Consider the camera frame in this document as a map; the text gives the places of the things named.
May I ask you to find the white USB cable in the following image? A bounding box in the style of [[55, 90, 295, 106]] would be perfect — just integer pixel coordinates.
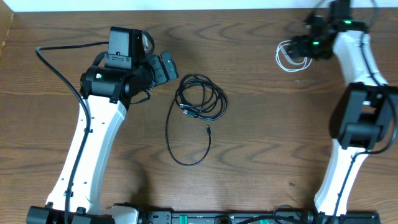
[[275, 40, 313, 73]]

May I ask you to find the black USB cable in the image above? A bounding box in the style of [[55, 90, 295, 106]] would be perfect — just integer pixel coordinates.
[[165, 73, 228, 167]]

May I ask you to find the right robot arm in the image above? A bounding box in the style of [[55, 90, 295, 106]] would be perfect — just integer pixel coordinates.
[[276, 0, 397, 223]]

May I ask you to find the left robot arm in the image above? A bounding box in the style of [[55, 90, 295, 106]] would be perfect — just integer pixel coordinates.
[[26, 26, 178, 223]]

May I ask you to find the cardboard box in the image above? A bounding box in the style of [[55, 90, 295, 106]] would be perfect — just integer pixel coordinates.
[[0, 0, 14, 53]]

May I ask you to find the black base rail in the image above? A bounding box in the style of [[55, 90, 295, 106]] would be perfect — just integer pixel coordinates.
[[135, 210, 381, 224]]

